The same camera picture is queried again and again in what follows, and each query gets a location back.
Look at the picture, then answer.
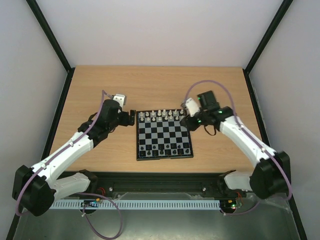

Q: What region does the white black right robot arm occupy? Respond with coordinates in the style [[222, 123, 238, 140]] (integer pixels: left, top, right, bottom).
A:
[[180, 90, 292, 200]]

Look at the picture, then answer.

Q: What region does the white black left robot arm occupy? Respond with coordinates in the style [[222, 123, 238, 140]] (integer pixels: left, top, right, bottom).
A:
[[12, 94, 136, 217]]

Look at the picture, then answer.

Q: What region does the black and grey chessboard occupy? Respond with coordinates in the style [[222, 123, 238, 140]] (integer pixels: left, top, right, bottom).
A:
[[136, 108, 194, 161]]

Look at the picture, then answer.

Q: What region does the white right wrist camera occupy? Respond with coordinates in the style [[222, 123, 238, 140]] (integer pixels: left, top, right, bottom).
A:
[[182, 97, 201, 117]]

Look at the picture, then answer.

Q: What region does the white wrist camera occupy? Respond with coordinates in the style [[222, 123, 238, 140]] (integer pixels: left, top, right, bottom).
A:
[[182, 97, 201, 117], [112, 93, 127, 108]]

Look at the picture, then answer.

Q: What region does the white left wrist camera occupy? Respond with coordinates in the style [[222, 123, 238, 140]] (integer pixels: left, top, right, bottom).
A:
[[112, 93, 127, 108]]

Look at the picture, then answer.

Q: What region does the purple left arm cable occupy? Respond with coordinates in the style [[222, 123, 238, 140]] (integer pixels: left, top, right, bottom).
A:
[[14, 89, 124, 239]]

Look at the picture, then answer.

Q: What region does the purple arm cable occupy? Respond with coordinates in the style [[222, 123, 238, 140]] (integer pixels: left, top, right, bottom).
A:
[[183, 79, 293, 216], [14, 89, 124, 239]]

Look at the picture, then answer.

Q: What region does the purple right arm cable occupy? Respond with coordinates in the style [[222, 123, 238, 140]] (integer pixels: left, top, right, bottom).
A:
[[183, 79, 293, 216]]

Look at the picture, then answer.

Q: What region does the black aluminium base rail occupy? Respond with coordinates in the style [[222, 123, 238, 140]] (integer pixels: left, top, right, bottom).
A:
[[26, 171, 291, 201]]

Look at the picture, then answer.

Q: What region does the grey slotted cable duct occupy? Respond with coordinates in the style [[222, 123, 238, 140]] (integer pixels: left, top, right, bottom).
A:
[[50, 199, 221, 210]]

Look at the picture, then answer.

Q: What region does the black right frame post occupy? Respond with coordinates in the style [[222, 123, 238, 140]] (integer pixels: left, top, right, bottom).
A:
[[244, 0, 294, 73]]

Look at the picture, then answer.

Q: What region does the black frame post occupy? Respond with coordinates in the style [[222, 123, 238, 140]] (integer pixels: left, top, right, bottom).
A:
[[26, 0, 75, 73], [244, 0, 294, 73]]

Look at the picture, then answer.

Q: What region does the black left frame post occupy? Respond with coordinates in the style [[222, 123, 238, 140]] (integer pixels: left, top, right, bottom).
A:
[[26, 0, 75, 73]]

